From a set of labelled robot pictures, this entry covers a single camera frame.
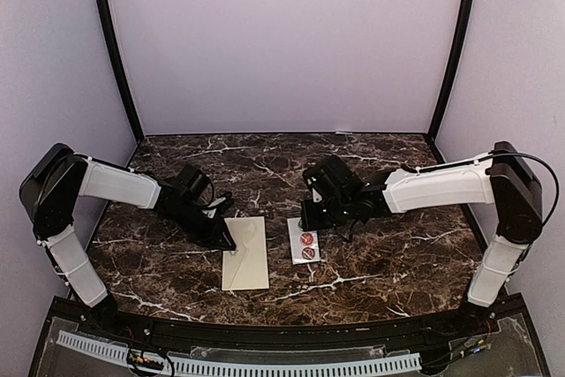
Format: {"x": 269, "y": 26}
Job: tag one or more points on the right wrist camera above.
{"x": 317, "y": 182}

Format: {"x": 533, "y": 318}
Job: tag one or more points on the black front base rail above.
{"x": 428, "y": 332}

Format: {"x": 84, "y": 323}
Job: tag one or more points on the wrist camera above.
{"x": 317, "y": 182}
{"x": 220, "y": 205}

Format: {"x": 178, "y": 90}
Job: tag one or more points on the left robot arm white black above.
{"x": 50, "y": 193}

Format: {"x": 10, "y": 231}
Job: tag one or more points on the left black frame post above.
{"x": 116, "y": 62}

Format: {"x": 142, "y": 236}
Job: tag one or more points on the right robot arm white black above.
{"x": 501, "y": 177}

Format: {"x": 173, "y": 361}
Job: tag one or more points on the white sticker sheet with seals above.
{"x": 304, "y": 245}

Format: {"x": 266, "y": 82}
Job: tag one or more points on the cream paper envelope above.
{"x": 246, "y": 268}

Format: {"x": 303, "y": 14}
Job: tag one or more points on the black frame post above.
{"x": 448, "y": 81}
{"x": 116, "y": 62}

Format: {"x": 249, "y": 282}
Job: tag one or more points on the white slotted cable duct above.
{"x": 119, "y": 355}

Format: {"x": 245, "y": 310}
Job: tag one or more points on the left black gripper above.
{"x": 211, "y": 238}

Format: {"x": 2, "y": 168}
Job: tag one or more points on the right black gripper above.
{"x": 309, "y": 221}

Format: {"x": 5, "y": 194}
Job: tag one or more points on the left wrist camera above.
{"x": 220, "y": 205}

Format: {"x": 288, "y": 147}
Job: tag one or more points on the right black frame post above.
{"x": 448, "y": 81}

